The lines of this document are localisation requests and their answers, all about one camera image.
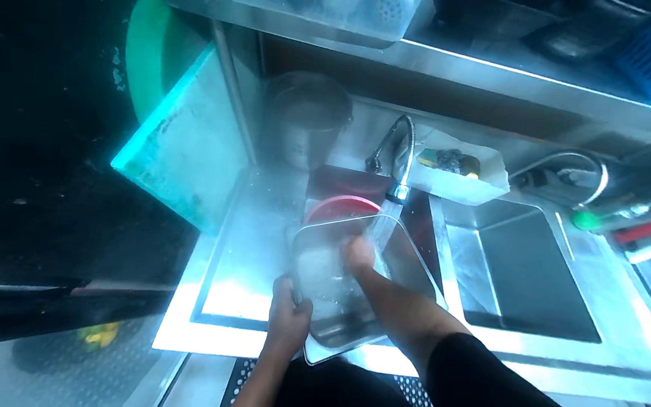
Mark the person's right hand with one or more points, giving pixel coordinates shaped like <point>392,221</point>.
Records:
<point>360,256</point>

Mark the person's left hand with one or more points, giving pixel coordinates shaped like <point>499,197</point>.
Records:
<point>289,323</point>

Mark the person's right fingers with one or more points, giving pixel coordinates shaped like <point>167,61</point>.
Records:
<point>358,246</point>

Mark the person's left fingers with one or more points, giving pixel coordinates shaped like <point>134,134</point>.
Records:
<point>283,286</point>

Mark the person's left thumb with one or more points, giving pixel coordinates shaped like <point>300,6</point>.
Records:
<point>304,310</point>

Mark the rectangular stainless steel container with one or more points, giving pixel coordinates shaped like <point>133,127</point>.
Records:
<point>331,294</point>

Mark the person's right forearm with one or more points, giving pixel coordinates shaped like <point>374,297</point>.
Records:
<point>416,322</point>

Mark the red plastic basin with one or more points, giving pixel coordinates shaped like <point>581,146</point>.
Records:
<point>343,207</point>

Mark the person's body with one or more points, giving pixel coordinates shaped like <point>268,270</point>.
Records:
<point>331,387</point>

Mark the flexible chrome faucet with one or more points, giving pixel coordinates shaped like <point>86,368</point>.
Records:
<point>412,148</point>

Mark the green yellow sponge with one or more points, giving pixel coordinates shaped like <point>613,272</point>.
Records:
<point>429,158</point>

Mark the white plastic tray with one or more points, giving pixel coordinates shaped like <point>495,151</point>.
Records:
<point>461,187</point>

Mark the steel wool scrubber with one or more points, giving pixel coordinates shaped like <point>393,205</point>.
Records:
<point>452,161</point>

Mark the large cylindrical metal pot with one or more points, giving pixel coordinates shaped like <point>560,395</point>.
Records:
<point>306,127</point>

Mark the black perforated mat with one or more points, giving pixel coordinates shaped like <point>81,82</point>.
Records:
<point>410,387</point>

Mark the white turquoise cutting board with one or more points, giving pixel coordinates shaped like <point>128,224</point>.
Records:
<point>195,147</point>

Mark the yellow object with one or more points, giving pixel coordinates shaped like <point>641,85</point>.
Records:
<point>99,336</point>

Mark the metal pole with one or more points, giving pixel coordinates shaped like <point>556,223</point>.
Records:
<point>233,85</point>

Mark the clear bottle with green cap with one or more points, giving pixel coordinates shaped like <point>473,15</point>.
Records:
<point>588,220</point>

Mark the round green plastic tub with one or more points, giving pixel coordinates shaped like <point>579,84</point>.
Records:
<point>146,62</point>

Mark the stainless steel sink counter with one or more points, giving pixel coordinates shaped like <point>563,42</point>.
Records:
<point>630,294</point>

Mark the red object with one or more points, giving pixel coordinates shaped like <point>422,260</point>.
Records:
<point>645,230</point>

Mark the stainless steel wall shelf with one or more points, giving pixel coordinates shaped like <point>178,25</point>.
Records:
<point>472,70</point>

